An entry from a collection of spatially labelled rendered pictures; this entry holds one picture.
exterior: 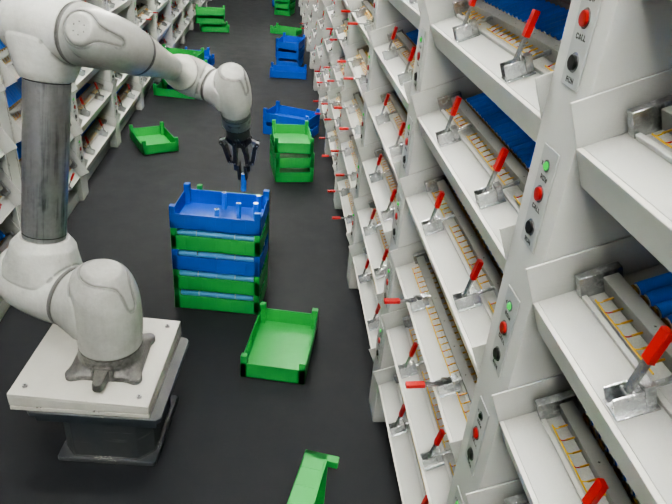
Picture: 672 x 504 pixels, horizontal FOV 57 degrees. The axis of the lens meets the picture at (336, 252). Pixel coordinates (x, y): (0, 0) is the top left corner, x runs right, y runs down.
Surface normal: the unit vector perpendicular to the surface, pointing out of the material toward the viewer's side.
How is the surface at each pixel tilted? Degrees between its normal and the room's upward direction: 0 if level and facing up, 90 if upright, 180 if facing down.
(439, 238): 22
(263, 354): 0
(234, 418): 0
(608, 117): 90
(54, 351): 3
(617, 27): 90
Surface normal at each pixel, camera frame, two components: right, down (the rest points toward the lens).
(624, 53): 0.08, 0.50
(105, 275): 0.21, -0.81
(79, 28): -0.15, 0.09
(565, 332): -0.31, -0.81
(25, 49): -0.36, 0.37
